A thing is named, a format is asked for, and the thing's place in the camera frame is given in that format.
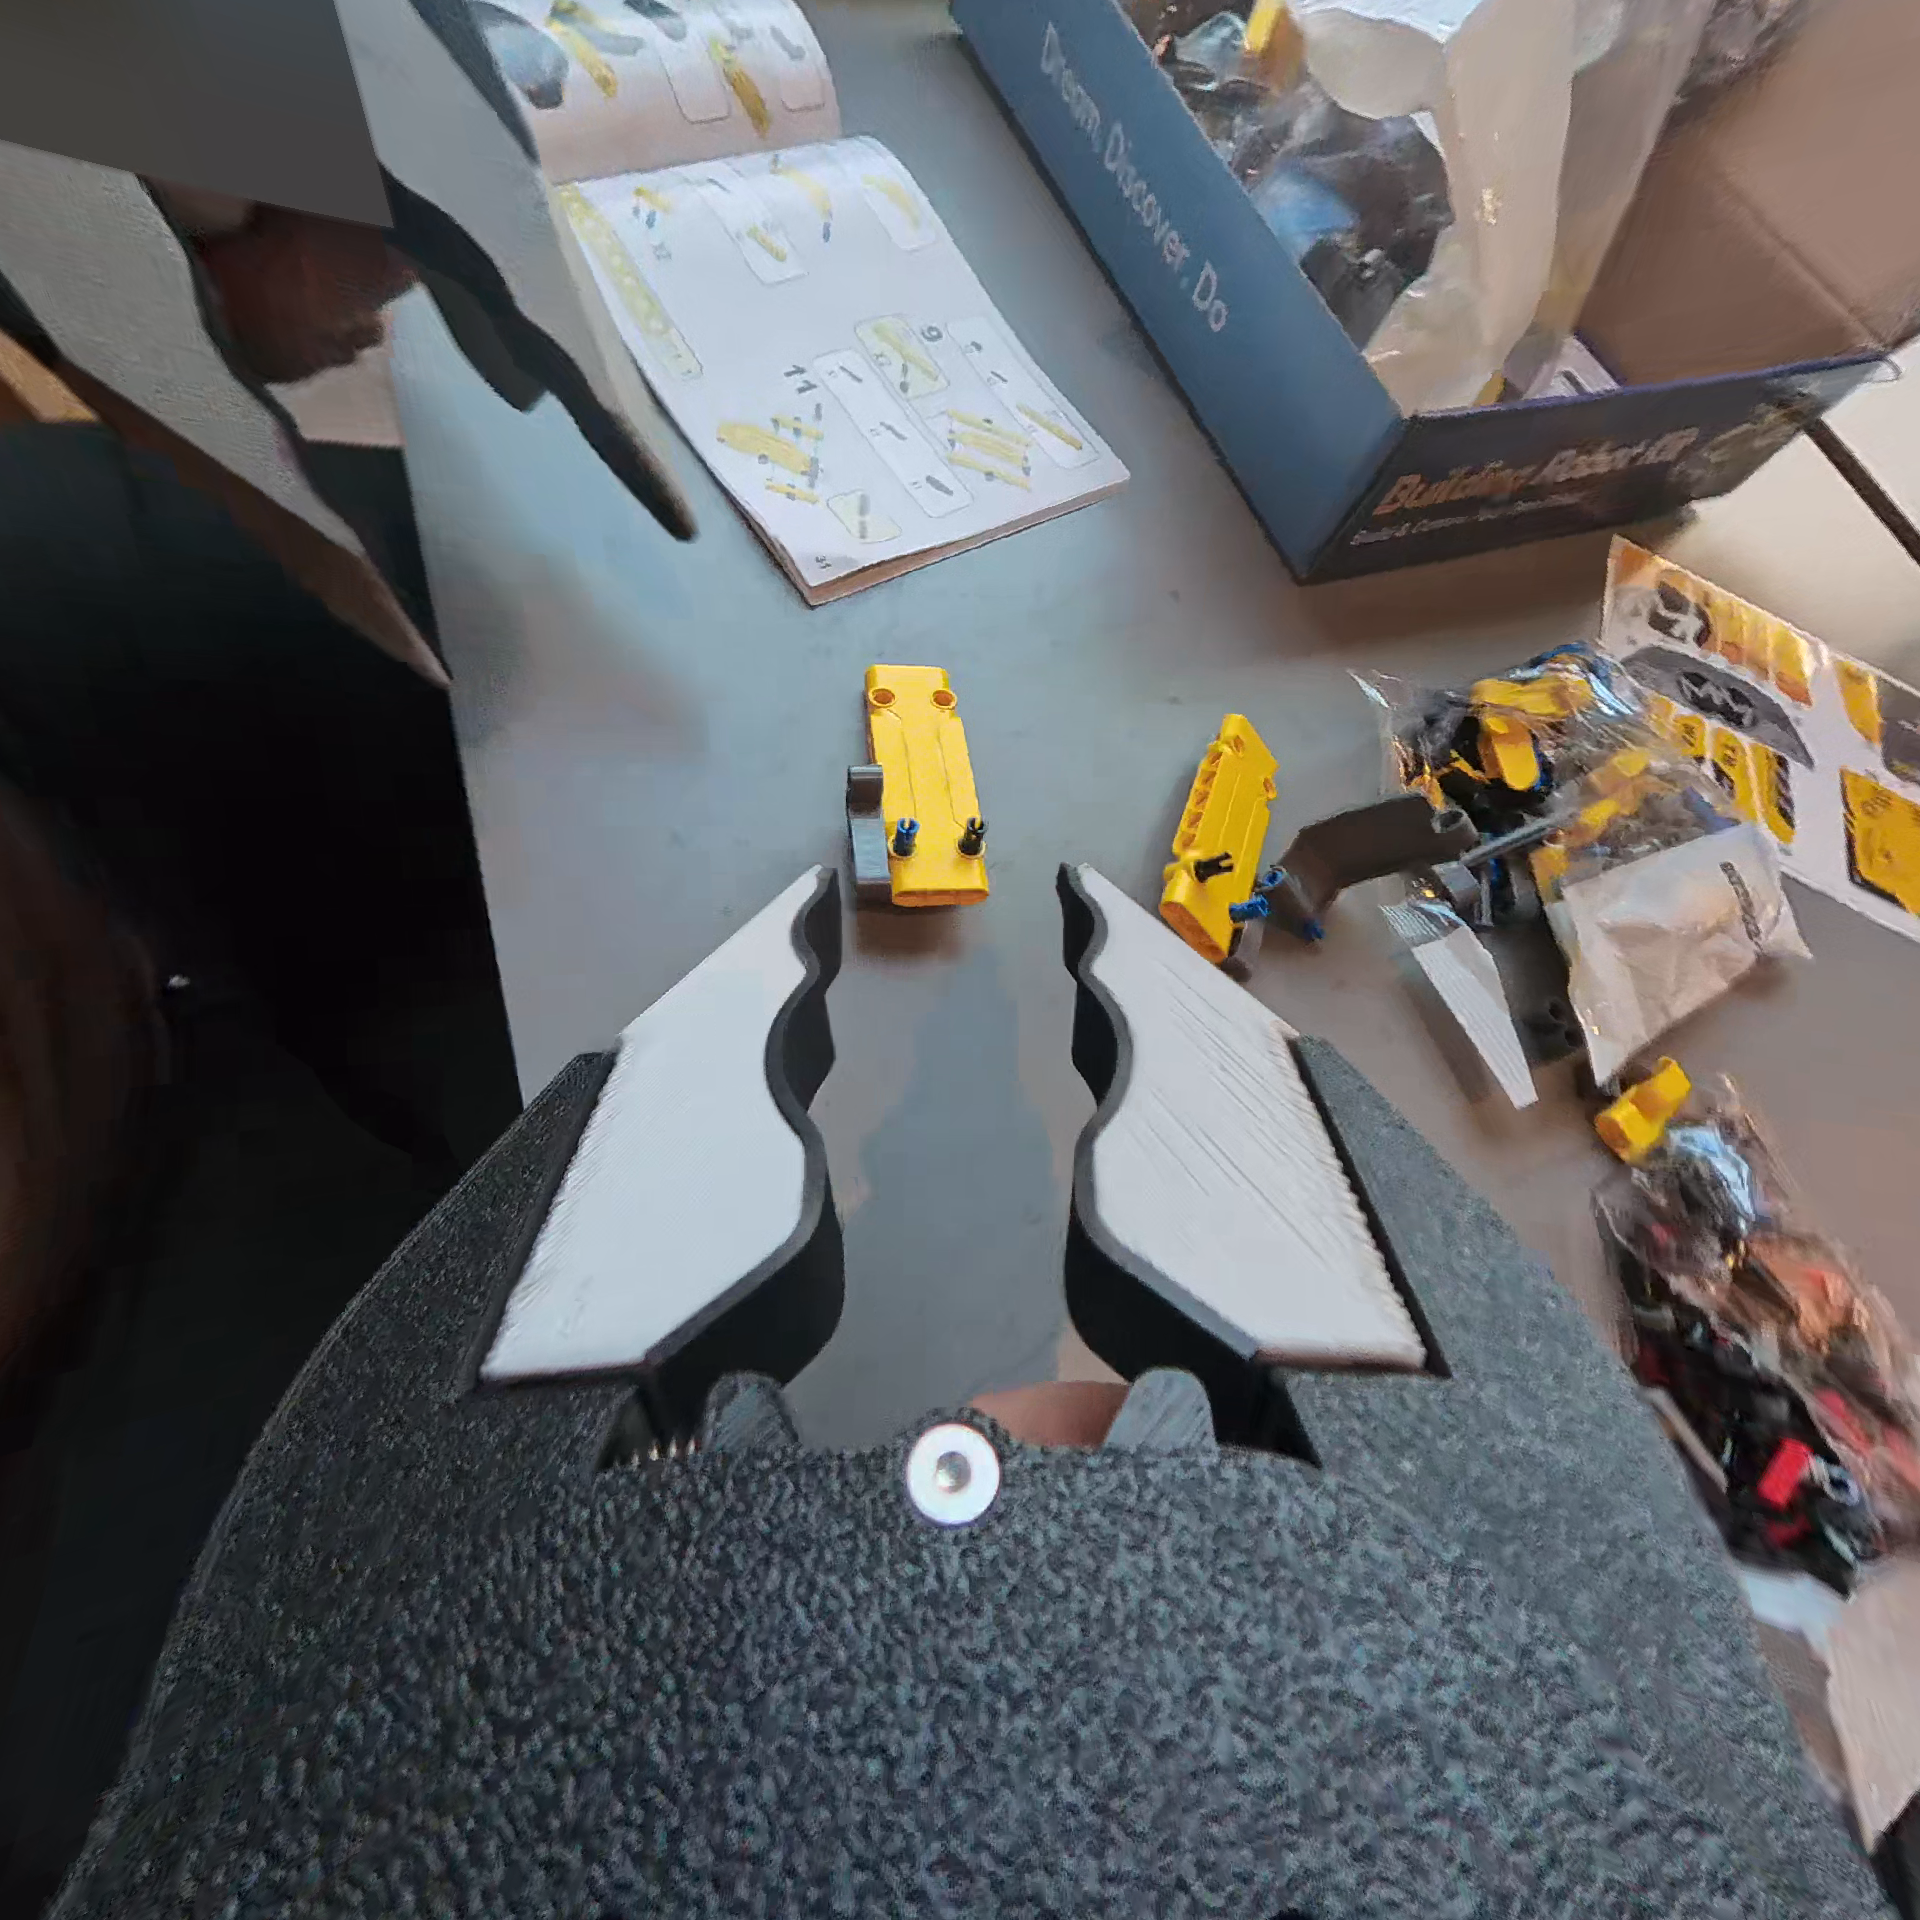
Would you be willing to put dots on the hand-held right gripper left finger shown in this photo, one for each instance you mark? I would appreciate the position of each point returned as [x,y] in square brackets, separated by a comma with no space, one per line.
[675,1170]

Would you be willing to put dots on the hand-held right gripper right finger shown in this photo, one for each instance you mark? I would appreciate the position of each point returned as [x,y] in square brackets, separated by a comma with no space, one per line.
[1244,1185]

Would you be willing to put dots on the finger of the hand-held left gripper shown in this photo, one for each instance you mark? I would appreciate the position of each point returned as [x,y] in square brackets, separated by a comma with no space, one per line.
[465,211]
[148,330]

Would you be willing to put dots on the yellow panel with curved grey panel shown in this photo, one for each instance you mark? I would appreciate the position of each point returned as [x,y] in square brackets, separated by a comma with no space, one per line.
[1224,819]

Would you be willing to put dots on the yellow panel with grey beam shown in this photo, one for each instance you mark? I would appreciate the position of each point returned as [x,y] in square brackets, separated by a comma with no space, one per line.
[922,764]

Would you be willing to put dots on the grey desk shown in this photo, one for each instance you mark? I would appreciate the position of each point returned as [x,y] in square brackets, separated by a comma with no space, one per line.
[1170,644]

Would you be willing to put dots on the open instruction booklet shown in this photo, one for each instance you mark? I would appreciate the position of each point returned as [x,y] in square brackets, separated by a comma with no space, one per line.
[840,346]

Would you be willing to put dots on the small yellow connector piece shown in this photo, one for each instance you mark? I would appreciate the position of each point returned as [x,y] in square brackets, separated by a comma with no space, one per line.
[1642,1117]

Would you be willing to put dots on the small clear bag yellow parts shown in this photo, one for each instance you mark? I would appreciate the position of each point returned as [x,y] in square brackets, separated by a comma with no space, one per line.
[1515,749]

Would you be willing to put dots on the person's black trousers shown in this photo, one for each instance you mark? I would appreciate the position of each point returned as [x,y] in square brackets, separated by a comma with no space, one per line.
[225,901]

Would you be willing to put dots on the clear bag black red parts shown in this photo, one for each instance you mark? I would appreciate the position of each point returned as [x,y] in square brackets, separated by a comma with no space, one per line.
[1755,1349]

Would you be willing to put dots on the sticker sheet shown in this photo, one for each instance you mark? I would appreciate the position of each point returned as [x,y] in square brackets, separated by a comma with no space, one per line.
[1860,810]

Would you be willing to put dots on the blue cardboard kit box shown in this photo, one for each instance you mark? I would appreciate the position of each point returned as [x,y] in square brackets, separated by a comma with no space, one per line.
[1201,330]

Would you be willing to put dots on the large clear bag of parts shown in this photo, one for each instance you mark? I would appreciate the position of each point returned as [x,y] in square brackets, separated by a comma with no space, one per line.
[1320,194]

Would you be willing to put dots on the crumpled clear plastic bag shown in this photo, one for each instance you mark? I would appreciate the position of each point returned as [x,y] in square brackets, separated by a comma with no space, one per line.
[1500,180]

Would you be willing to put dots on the brown cardboard box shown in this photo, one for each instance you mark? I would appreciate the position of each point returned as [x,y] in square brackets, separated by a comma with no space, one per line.
[1785,194]

